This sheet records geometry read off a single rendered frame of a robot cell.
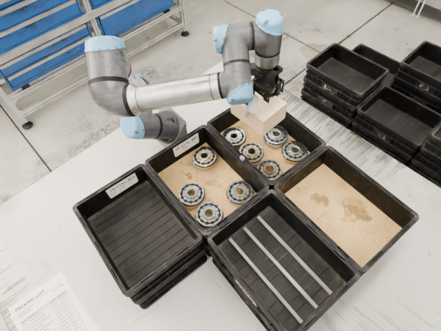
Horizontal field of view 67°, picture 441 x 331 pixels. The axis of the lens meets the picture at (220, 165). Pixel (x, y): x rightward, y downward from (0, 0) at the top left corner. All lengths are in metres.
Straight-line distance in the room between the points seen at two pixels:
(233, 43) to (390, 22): 3.02
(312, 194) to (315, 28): 2.48
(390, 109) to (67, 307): 2.05
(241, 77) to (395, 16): 3.15
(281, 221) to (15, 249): 1.07
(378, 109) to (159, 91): 1.66
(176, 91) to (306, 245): 0.69
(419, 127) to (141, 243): 1.76
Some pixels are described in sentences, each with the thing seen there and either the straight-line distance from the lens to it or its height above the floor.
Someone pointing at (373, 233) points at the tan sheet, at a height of 0.83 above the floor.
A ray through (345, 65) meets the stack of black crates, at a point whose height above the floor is 0.49.
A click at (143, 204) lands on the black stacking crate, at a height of 0.83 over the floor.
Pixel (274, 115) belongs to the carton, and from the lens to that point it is 1.17.
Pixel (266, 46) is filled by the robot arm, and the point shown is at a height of 1.38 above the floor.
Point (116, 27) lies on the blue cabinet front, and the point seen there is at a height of 0.39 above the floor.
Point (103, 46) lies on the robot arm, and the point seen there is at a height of 1.38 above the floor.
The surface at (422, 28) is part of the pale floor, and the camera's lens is 3.89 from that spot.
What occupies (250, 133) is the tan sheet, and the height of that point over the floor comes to 0.83.
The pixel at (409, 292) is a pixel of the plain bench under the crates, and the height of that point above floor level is 0.70.
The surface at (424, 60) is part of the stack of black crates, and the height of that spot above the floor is 0.49.
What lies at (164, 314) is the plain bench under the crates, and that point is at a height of 0.70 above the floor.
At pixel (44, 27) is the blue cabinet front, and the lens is 2.81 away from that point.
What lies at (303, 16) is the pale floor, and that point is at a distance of 3.75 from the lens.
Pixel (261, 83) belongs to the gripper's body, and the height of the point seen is 1.24.
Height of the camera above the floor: 1.96
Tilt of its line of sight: 56 degrees down
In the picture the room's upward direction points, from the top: 5 degrees counter-clockwise
